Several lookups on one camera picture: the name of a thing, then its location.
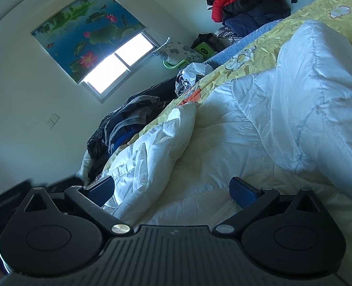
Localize window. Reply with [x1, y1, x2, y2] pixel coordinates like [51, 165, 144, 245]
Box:
[80, 31, 161, 103]

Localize pile of dark clothes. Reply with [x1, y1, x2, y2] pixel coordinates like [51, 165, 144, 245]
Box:
[86, 76, 182, 161]

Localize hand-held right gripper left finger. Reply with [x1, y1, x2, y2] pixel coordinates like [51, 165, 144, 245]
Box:
[13, 175, 134, 236]

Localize lotus print roller blind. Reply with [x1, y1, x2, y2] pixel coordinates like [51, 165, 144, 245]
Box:
[31, 0, 147, 84]

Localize grey floral cushion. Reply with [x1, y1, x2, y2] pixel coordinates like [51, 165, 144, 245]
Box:
[152, 37, 203, 66]

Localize white quilt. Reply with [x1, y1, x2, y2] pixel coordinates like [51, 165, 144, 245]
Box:
[100, 19, 352, 230]

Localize blue towel blanket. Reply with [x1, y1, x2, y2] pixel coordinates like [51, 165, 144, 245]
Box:
[204, 19, 284, 66]

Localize houndstooth cloth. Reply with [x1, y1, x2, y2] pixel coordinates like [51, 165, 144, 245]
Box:
[215, 26, 239, 44]

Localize navy blue clothes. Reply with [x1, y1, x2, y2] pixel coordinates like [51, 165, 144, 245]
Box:
[222, 0, 293, 36]

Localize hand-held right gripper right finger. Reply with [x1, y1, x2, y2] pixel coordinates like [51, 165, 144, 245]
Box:
[212, 177, 328, 235]

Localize silver plastic bag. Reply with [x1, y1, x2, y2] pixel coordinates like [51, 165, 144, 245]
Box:
[175, 62, 214, 96]

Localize green plastic chair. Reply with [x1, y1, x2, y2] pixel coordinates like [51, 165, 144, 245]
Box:
[163, 42, 221, 70]

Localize yellow floral bedsheet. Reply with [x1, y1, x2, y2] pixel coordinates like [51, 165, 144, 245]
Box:
[104, 0, 352, 161]

